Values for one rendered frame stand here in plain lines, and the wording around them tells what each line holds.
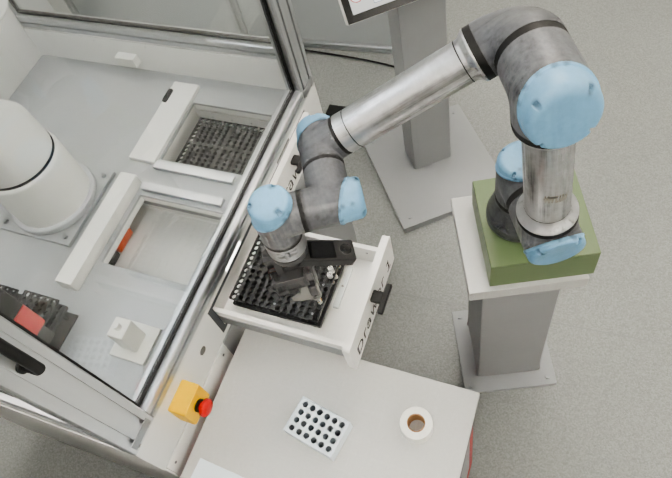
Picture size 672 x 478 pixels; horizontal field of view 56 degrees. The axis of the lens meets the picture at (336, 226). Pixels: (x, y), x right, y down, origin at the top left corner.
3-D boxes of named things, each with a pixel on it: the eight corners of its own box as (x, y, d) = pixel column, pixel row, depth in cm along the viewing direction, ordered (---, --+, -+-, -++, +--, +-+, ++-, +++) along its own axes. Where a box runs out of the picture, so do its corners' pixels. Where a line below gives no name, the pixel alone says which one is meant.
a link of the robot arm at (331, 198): (351, 149, 109) (289, 165, 109) (365, 202, 103) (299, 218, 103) (358, 176, 116) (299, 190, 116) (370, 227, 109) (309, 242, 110)
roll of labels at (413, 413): (399, 442, 137) (397, 437, 133) (402, 409, 140) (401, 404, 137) (432, 446, 135) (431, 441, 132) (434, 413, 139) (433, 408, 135)
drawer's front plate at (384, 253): (394, 258, 154) (390, 235, 144) (356, 370, 141) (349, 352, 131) (387, 256, 154) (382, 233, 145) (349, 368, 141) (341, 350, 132)
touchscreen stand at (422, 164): (510, 193, 253) (532, -26, 168) (404, 233, 252) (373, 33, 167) (458, 108, 281) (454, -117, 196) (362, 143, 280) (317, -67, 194)
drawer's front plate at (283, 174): (318, 137, 178) (309, 111, 169) (279, 223, 165) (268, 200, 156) (312, 136, 178) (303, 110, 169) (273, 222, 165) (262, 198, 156)
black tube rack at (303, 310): (347, 266, 153) (343, 253, 147) (322, 332, 145) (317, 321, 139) (265, 247, 160) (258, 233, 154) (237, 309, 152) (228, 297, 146)
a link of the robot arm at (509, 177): (538, 163, 144) (544, 124, 133) (560, 211, 137) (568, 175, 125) (486, 176, 145) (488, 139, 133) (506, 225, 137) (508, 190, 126)
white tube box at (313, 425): (353, 426, 140) (350, 422, 137) (333, 461, 137) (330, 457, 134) (306, 400, 145) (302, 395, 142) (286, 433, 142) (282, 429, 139)
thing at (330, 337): (384, 259, 152) (381, 247, 147) (350, 359, 141) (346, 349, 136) (237, 226, 165) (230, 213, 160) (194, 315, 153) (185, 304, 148)
